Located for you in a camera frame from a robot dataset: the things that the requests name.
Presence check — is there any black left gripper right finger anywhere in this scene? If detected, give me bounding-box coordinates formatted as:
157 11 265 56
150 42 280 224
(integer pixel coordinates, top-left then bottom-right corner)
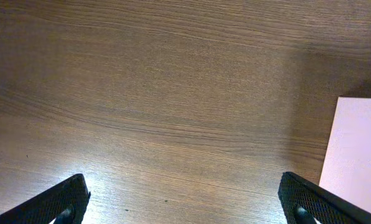
278 172 371 224

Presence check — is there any pink cardboard box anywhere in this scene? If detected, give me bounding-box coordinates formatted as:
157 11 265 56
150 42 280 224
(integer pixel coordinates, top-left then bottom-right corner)
319 97 371 213

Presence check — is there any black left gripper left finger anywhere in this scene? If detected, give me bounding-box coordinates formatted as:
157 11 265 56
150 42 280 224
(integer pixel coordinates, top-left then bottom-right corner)
0 174 91 224

